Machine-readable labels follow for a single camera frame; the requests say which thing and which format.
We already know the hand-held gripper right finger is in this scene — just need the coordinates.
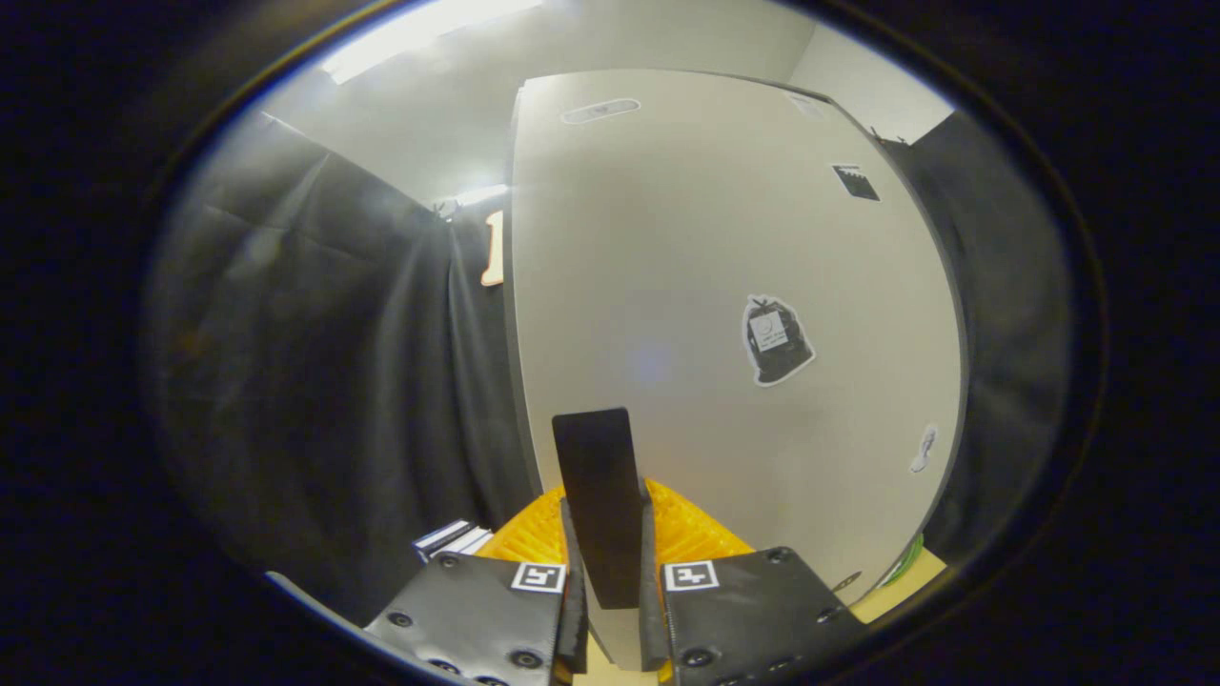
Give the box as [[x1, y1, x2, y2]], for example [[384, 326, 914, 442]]
[[639, 479, 868, 686]]

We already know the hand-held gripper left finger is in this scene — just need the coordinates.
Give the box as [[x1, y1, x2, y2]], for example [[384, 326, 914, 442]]
[[365, 486, 590, 686]]

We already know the black cabinet door handle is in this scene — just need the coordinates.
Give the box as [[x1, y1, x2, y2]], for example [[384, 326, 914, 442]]
[[552, 408, 641, 611]]

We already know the white shoe cabinet door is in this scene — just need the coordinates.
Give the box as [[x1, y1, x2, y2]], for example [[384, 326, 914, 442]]
[[503, 69, 970, 663]]

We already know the blue book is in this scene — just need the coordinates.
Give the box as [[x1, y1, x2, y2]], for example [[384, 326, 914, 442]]
[[413, 519, 475, 561]]

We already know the black backdrop cloth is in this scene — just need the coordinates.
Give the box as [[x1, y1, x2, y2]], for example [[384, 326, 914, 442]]
[[152, 110, 535, 625], [882, 110, 1076, 573]]

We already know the green cable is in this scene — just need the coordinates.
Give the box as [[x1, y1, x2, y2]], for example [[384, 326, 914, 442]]
[[882, 534, 926, 588]]

